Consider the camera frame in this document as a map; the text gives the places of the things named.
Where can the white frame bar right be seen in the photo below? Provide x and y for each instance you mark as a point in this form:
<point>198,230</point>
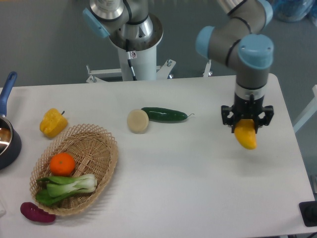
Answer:
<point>306,113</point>

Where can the yellow bell pepper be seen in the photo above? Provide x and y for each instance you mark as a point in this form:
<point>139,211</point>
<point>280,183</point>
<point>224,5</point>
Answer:
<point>53,123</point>

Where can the blue plastic bag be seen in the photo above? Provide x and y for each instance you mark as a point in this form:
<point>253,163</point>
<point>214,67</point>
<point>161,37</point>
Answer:
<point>291,10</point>

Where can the green bok choy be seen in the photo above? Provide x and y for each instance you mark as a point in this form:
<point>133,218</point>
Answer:
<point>59,188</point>

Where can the woven wicker basket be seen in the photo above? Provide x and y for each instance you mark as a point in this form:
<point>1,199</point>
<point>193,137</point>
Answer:
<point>94,151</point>

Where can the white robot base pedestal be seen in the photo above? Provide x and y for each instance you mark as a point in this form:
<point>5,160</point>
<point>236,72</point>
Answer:
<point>134,65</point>

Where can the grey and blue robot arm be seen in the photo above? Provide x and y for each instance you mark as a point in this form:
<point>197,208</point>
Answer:
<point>239,45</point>

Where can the dark green cucumber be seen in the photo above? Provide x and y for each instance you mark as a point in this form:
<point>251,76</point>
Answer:
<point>164,115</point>

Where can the purple sweet potato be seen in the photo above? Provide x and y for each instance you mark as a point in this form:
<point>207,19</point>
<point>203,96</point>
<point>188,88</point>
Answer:
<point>33,213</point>

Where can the blue-handled saucepan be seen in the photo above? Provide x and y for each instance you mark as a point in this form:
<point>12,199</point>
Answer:
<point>10,141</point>

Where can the orange fruit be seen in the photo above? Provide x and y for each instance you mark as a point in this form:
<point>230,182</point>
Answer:
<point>62,164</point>

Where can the black device at table edge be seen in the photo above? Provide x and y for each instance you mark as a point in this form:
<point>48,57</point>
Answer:
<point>309,213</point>

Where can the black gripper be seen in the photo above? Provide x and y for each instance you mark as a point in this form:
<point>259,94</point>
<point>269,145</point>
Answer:
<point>247,109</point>

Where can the yellow mango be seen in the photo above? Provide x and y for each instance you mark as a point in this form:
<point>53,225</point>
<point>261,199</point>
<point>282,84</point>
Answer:
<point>245,133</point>

